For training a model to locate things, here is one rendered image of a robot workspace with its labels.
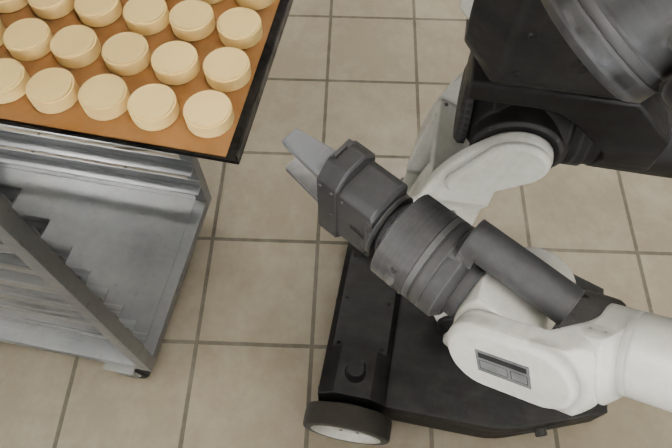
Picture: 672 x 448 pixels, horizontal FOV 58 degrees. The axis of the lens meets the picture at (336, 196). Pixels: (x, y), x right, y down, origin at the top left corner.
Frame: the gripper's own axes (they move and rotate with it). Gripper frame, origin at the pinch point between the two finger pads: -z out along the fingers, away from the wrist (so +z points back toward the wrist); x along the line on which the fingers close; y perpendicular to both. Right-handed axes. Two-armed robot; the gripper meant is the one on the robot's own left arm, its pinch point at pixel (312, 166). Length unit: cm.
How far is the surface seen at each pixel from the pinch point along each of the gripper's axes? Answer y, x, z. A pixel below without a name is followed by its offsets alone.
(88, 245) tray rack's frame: 15, -90, -68
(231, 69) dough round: -2.7, 1.2, -14.1
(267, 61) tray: -6.5, 0.4, -12.6
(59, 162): 6, -82, -88
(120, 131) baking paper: 9.7, -0.8, -18.2
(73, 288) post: 24, -43, -33
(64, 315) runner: 29, -73, -47
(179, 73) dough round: 1.2, 1.0, -18.0
